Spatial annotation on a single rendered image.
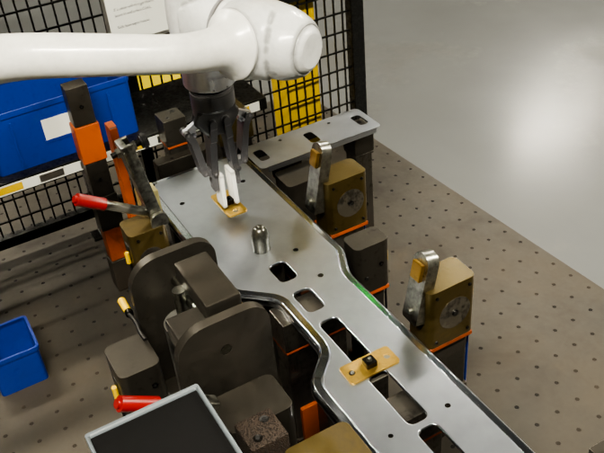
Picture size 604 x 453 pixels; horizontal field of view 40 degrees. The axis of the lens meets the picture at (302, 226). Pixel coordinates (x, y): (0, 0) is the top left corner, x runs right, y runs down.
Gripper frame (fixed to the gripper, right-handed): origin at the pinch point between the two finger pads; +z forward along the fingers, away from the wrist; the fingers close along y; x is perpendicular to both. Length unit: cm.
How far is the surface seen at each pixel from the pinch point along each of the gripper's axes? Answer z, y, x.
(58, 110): -6.7, -19.2, 35.5
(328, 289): 6.3, 3.9, -28.7
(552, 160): 105, 179, 91
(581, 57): 105, 259, 154
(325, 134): 6.2, 29.5, 14.6
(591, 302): 36, 63, -33
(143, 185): -7.0, -15.3, -1.7
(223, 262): 6.4, -7.2, -12.0
